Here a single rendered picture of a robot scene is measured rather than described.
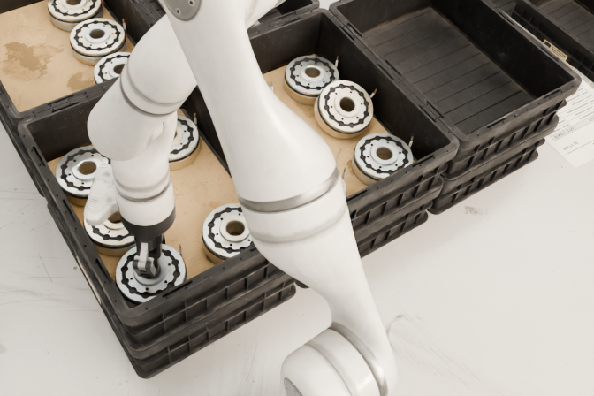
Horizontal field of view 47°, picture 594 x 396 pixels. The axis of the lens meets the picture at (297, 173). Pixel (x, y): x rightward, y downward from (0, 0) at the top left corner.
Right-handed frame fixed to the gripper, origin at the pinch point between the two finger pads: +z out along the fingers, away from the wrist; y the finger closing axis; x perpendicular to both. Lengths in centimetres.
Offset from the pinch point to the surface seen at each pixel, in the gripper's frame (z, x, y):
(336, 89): -3.3, -26.3, 35.4
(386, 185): -7.6, -34.1, 11.7
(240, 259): -7.3, -13.2, -3.5
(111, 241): -0.8, 6.8, 1.3
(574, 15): 48, -108, 130
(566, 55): 44, -100, 106
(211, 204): 2.4, -6.9, 11.9
